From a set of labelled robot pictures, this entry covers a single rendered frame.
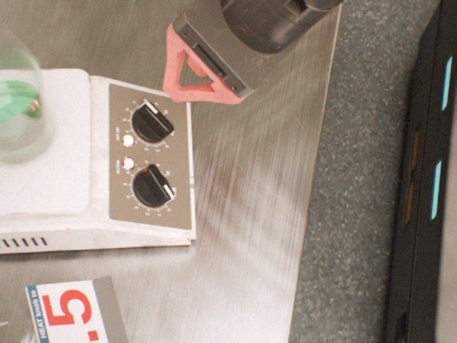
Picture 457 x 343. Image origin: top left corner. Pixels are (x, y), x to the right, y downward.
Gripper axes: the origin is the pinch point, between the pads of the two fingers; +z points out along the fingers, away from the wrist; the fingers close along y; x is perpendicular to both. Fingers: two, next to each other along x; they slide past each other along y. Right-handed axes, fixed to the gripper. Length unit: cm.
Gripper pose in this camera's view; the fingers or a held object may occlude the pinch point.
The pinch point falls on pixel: (187, 76)
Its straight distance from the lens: 59.2
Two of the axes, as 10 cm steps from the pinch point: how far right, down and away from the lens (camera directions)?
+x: 6.8, 7.2, 1.5
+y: -5.0, 6.0, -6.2
